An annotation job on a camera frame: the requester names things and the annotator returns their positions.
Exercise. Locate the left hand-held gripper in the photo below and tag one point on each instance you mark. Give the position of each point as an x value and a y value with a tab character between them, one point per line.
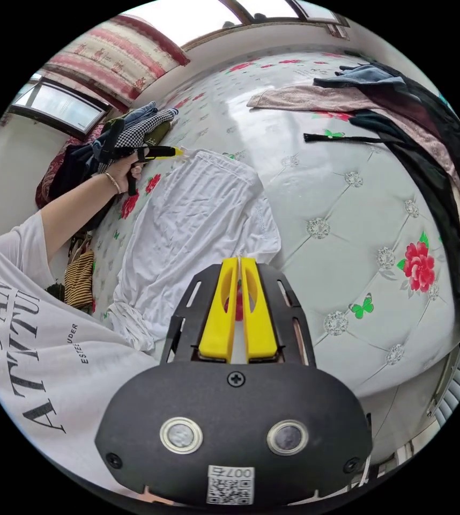
130	153

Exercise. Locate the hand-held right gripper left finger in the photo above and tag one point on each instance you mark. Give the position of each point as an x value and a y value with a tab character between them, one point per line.
217	318

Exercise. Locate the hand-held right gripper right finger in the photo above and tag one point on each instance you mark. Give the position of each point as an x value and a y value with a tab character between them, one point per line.
259	318

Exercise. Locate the white short sleeve shirt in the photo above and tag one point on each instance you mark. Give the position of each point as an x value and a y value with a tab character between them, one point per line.
191	229

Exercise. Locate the person's left forearm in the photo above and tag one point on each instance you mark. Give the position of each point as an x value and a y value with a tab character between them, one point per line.
78	203

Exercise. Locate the person's left hand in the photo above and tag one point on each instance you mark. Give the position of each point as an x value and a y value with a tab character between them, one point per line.
122	174

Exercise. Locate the pile of checked clothes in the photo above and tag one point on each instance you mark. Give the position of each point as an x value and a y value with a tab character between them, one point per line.
133	128

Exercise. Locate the red patterned curtain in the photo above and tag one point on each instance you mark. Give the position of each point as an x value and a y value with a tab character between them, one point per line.
115	54

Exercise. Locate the dark framed window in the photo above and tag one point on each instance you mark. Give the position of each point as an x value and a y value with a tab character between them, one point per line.
59	105

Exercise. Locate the dark red patterned pillow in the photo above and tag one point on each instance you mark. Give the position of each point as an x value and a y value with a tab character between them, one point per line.
51	177

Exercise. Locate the bed with flowered white quilt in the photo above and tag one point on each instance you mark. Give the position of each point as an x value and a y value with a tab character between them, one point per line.
334	225

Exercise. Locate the striped brown bag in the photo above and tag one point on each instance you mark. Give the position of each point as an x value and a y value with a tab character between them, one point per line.
79	277

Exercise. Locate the brown framed window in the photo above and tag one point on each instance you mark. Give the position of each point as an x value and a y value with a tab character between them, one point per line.
266	12

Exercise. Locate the pile of dark clothes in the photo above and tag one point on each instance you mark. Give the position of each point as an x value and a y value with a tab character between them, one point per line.
423	132

